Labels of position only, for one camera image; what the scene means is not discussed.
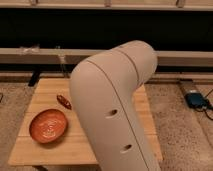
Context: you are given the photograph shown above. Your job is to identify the wooden table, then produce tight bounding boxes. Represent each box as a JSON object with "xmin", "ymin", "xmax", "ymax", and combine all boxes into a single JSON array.
[{"xmin": 10, "ymin": 78, "xmax": 162, "ymax": 166}]

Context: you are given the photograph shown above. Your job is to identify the blue power box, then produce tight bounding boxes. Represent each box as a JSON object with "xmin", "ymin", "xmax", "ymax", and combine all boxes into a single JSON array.
[{"xmin": 184, "ymin": 93, "xmax": 207, "ymax": 108}]

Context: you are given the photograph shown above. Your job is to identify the clear plastic bag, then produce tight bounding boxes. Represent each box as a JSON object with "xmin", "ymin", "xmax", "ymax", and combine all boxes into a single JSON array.
[{"xmin": 20, "ymin": 45, "xmax": 40, "ymax": 55}]

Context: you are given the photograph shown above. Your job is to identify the brown red small object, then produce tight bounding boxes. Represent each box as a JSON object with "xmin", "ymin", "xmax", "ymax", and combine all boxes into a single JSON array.
[{"xmin": 56, "ymin": 95, "xmax": 72, "ymax": 110}]

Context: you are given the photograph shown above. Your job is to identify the long metal rail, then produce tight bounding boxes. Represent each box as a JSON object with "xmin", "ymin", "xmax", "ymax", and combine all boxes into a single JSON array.
[{"xmin": 0, "ymin": 48, "xmax": 213, "ymax": 67}]

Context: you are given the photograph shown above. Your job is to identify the black cable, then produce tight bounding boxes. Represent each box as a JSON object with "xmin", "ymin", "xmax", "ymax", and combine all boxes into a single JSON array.
[{"xmin": 195, "ymin": 87, "xmax": 213, "ymax": 121}]

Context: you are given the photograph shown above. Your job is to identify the black table leg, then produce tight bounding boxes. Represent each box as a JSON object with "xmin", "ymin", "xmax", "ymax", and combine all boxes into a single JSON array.
[{"xmin": 28, "ymin": 67, "xmax": 41, "ymax": 87}]

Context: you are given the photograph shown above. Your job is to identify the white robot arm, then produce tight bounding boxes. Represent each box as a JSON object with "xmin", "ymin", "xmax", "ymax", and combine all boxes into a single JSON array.
[{"xmin": 70, "ymin": 40, "xmax": 160, "ymax": 171}]

